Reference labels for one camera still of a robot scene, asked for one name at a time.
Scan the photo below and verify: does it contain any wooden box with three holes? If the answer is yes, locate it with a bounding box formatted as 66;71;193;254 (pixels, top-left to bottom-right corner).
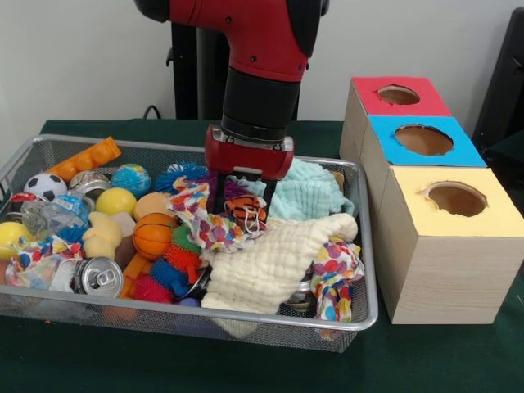
338;75;524;326

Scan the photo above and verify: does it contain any mint green cloth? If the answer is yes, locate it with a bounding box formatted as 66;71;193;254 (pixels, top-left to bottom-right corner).
237;158;355;218

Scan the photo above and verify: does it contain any black cable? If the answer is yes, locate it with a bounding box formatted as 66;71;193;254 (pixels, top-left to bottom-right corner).
142;104;169;120

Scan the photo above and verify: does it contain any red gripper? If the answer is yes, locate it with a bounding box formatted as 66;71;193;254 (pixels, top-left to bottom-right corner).
204;124;295;223

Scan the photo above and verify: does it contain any purple spiky ball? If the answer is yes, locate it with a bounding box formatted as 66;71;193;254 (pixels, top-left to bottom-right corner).
206;169;249;201

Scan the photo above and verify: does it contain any black and white soccer ball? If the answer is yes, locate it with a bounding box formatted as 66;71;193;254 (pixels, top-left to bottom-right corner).
23;173;69;201

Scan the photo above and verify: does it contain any confetti print cloth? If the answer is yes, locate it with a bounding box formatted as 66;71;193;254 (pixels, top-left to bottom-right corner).
167;175;271;253

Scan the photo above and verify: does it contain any dark green table cloth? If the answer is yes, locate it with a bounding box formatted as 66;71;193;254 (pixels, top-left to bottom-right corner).
0;117;524;393

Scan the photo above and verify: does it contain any cream waffle cloth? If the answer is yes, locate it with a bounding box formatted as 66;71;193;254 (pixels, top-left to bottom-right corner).
200;213;359;315

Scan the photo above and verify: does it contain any green spiky ball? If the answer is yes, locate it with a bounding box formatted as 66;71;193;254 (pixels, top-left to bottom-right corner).
171;224;202;251

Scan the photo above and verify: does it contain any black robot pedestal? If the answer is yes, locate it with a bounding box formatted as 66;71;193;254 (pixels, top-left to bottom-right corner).
165;0;331;122

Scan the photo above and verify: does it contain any black frame stand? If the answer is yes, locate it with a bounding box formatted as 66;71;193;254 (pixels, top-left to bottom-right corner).
470;6;524;193

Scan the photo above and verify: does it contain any silver mesh bin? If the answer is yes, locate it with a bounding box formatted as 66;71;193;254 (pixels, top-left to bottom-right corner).
0;133;380;355

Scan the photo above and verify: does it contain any polka dot cloth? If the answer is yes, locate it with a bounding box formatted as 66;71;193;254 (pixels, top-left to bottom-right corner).
309;237;364;323

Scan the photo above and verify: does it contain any yellow ball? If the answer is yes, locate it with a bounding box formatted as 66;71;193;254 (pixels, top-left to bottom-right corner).
0;220;34;261

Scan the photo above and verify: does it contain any orange tiger plush toy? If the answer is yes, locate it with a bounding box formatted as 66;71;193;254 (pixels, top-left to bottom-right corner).
224;195;269;239

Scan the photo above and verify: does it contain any orange plastic block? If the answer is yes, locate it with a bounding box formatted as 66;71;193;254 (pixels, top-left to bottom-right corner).
44;137;123;173

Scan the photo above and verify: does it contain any orange toy basketball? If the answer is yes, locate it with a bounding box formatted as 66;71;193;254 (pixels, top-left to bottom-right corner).
133;212;178;261

